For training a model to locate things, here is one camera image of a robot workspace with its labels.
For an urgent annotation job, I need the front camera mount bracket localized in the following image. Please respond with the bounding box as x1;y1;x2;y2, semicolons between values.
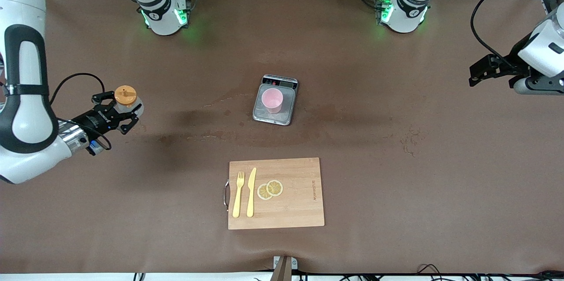
272;255;299;281

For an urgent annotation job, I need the wooden cutting board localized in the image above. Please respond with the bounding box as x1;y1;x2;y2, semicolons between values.
223;158;325;230

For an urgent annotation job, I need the pink plastic cup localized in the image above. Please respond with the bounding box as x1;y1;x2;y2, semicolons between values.
262;88;284;114

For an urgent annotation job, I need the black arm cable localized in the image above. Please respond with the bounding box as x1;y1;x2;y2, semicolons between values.
470;0;556;68
49;73;106;106

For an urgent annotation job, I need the yellow plastic knife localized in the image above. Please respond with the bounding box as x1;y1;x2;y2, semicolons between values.
246;167;257;218

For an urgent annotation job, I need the clear sauce bottle orange cap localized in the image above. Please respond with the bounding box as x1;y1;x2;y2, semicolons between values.
114;85;145;118

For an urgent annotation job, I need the yellow plastic fork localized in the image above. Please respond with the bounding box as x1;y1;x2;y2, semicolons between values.
232;171;245;218

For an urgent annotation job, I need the brown table mat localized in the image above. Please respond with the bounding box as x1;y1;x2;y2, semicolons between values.
0;0;564;275

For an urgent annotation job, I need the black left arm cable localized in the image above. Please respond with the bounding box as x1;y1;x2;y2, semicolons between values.
470;0;556;68

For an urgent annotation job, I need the lemon slice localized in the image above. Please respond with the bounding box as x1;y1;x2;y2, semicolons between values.
257;183;275;201
266;179;284;197

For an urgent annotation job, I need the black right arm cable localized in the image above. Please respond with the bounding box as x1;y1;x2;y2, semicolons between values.
49;73;106;106

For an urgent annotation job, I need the silver kitchen scale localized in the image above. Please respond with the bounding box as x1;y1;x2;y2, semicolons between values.
252;74;299;126

